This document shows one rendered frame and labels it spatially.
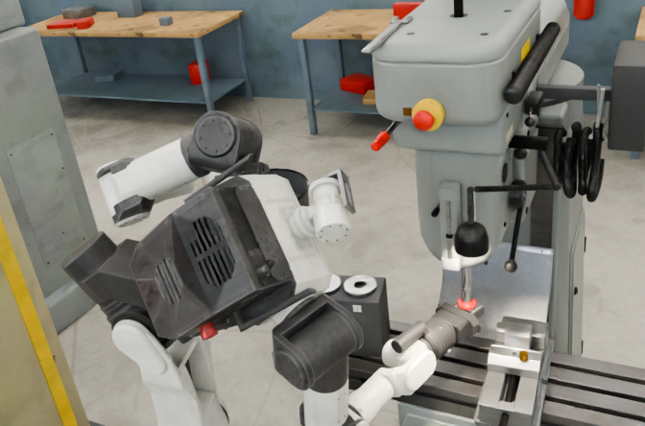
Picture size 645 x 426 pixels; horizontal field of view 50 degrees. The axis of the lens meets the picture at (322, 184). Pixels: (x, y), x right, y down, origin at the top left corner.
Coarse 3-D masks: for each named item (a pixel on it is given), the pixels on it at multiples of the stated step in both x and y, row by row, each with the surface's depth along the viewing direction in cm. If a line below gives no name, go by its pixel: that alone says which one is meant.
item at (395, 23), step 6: (396, 18) 146; (408, 18) 144; (396, 24) 141; (384, 30) 138; (390, 30) 138; (378, 36) 134; (384, 36) 134; (372, 42) 131; (378, 42) 131; (366, 48) 128; (372, 48) 128
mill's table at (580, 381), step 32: (480, 352) 189; (352, 384) 192; (448, 384) 180; (480, 384) 181; (544, 384) 176; (576, 384) 175; (608, 384) 174; (640, 384) 173; (544, 416) 169; (576, 416) 166; (608, 416) 165; (640, 416) 164
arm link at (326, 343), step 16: (320, 320) 130; (336, 320) 129; (304, 336) 126; (320, 336) 126; (336, 336) 127; (352, 336) 129; (304, 352) 124; (320, 352) 125; (336, 352) 127; (320, 368) 125; (336, 368) 129; (320, 384) 131; (336, 384) 132
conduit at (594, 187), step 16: (544, 128) 172; (560, 128) 170; (576, 128) 173; (560, 144) 172; (576, 144) 182; (592, 144) 167; (560, 160) 171; (576, 160) 183; (592, 160) 166; (560, 176) 173; (576, 176) 183; (592, 176) 167; (592, 192) 170
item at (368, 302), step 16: (336, 288) 189; (352, 288) 188; (368, 288) 188; (384, 288) 192; (352, 304) 186; (368, 304) 185; (384, 304) 192; (368, 320) 187; (384, 320) 192; (368, 336) 190; (384, 336) 192; (352, 352) 194; (368, 352) 192
